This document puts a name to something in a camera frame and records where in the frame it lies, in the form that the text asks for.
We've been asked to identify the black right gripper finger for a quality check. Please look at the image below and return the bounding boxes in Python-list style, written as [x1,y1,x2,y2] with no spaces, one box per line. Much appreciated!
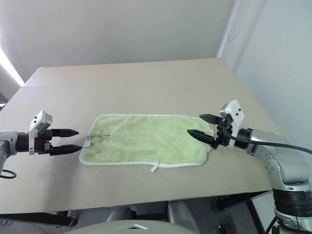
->
[186,129,216,147]
[199,113,223,125]

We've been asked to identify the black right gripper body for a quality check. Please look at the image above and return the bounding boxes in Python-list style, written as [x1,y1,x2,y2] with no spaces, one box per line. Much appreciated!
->
[211,114,235,150]

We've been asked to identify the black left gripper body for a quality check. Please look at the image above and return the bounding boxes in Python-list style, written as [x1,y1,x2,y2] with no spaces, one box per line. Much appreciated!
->
[34,129,54,156]

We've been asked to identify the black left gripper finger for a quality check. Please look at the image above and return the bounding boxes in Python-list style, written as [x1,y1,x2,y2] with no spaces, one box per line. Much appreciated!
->
[50,144,83,157]
[51,128,80,138]

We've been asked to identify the light green towel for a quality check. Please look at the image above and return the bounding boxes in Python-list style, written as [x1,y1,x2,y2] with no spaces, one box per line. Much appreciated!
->
[78,113,215,174]

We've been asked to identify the silver robot torso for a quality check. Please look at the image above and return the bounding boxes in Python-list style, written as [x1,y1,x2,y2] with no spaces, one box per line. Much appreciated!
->
[60,219,198,234]

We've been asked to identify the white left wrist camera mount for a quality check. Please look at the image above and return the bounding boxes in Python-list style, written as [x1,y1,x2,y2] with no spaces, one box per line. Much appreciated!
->
[28,110,53,156]

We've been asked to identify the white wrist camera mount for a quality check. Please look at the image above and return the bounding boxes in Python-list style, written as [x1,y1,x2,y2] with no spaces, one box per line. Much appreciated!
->
[219,99,245,147]
[28,110,53,156]

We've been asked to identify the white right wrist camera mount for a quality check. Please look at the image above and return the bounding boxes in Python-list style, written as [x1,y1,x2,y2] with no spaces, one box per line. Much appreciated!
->
[219,99,245,147]

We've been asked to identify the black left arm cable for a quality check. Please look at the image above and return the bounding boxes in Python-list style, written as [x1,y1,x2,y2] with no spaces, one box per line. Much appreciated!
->
[0,169,18,179]

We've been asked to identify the black table frame bar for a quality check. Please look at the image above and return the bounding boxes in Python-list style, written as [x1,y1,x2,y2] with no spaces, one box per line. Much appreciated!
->
[0,211,78,228]

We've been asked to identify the thin white wall cable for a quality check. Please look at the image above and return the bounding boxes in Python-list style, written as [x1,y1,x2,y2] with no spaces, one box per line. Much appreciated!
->
[227,0,245,41]

